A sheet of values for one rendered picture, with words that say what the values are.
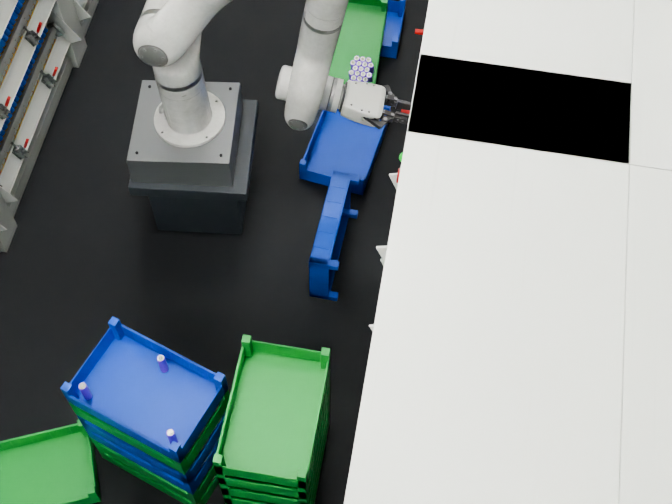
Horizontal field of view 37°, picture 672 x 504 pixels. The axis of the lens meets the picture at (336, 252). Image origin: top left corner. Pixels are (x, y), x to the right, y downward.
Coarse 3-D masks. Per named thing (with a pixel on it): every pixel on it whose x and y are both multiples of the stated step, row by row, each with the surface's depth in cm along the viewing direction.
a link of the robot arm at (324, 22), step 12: (312, 0) 210; (324, 0) 208; (336, 0) 209; (348, 0) 213; (312, 12) 213; (324, 12) 212; (336, 12) 212; (312, 24) 216; (324, 24) 215; (336, 24) 216
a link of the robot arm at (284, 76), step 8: (280, 72) 238; (288, 72) 238; (280, 80) 238; (288, 80) 238; (328, 80) 239; (280, 88) 238; (328, 88) 238; (280, 96) 240; (328, 96) 239; (320, 104) 240
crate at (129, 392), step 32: (96, 352) 224; (128, 352) 228; (160, 352) 227; (64, 384) 216; (96, 384) 224; (128, 384) 224; (160, 384) 224; (192, 384) 224; (224, 384) 220; (96, 416) 220; (128, 416) 220; (160, 416) 220; (192, 416) 221; (160, 448) 213
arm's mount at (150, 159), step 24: (144, 96) 268; (216, 96) 267; (240, 96) 272; (144, 120) 264; (240, 120) 275; (144, 144) 260; (168, 144) 260; (216, 144) 259; (144, 168) 260; (168, 168) 260; (192, 168) 259; (216, 168) 258
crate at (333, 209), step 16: (336, 176) 277; (352, 176) 277; (336, 192) 275; (336, 208) 272; (320, 224) 270; (336, 224) 270; (320, 240) 267; (336, 240) 290; (320, 256) 265; (336, 256) 287; (320, 272) 267; (320, 288) 276
